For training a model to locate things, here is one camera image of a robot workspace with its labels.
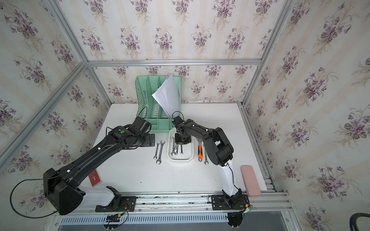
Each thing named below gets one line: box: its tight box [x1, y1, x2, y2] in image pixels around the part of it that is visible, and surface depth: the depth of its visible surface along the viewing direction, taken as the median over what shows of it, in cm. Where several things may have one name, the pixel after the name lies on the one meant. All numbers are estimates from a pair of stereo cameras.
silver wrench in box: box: [171, 136, 179, 156], surface depth 95 cm
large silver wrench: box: [156, 140, 166, 166], surface depth 92 cm
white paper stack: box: [151, 74, 180, 119], surface depth 95 cm
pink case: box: [240, 165, 262, 197], surface depth 81 cm
